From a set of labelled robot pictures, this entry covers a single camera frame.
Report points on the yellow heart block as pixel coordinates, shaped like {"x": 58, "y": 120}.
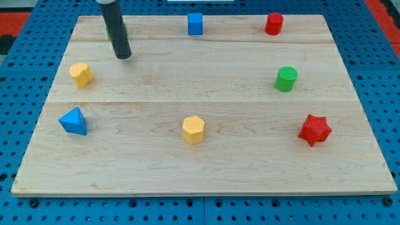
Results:
{"x": 81, "y": 74}

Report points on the red star block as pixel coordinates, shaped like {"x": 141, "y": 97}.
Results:
{"x": 315, "y": 129}

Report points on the yellow hexagon block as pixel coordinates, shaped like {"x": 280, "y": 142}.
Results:
{"x": 193, "y": 129}

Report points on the red cylinder block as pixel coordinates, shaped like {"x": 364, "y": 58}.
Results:
{"x": 274, "y": 23}

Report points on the blue triangle block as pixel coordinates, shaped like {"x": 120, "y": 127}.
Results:
{"x": 74, "y": 122}

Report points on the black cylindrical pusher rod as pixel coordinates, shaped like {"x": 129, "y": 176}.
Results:
{"x": 113, "y": 19}

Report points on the wooden board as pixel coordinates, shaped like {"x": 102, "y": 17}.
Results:
{"x": 135, "y": 109}

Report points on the green block behind rod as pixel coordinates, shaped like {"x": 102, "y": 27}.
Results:
{"x": 126, "y": 30}

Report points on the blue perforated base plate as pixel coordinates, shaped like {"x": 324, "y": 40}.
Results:
{"x": 34, "y": 35}

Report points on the blue cube block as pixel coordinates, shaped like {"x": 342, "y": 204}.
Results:
{"x": 195, "y": 24}

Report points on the green cylinder block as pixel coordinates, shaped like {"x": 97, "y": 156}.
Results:
{"x": 286, "y": 78}

